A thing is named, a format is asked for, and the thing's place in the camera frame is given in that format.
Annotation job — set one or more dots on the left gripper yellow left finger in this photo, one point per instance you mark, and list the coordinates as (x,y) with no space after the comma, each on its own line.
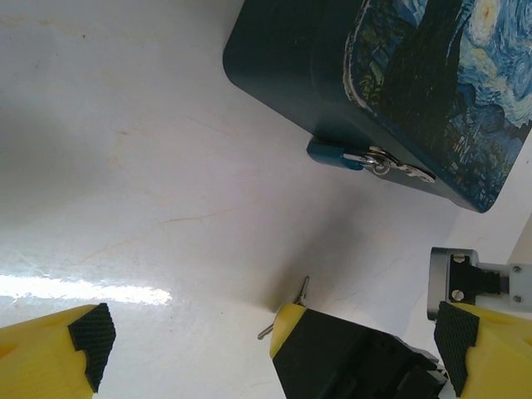
(37,357)

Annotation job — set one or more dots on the small silver key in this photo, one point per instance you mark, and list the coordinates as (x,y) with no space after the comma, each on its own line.
(306,284)

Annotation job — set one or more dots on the blue padlock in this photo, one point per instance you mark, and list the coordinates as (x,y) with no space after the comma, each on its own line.
(328,154)

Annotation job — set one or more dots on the silver box hasp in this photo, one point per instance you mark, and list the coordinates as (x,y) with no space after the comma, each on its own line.
(415,172)

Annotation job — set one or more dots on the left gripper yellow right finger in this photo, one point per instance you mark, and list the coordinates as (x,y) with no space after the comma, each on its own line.
(498,357)

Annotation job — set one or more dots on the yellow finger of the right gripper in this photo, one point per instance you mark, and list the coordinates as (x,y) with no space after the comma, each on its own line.
(284,328)

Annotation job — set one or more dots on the grey metal bracket with screws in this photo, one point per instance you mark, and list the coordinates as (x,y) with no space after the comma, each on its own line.
(438,282)

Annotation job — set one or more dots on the box with starry night print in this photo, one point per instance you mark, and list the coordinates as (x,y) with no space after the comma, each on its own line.
(282,62)

